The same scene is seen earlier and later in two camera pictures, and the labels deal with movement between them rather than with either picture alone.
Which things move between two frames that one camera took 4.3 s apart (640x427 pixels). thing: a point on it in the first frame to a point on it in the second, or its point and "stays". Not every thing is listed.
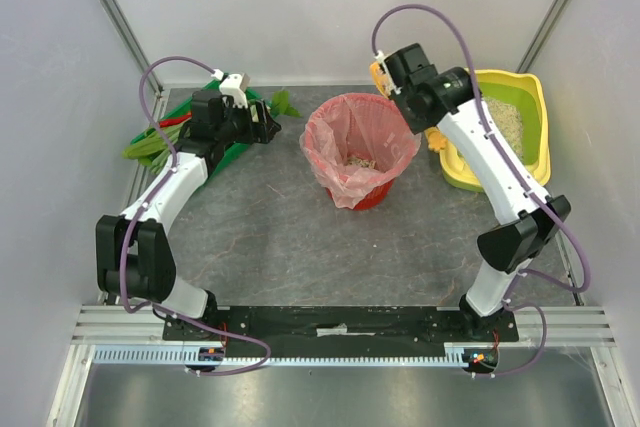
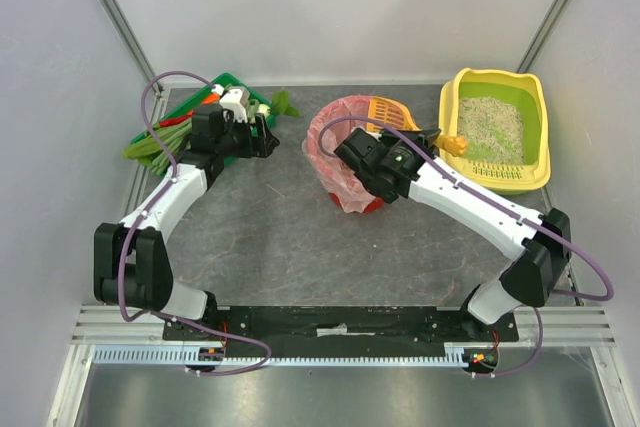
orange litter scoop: [434, 136] to [395, 112]
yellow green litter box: [516, 104] stays
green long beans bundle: [162, 159] stays
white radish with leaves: [280, 105] stays
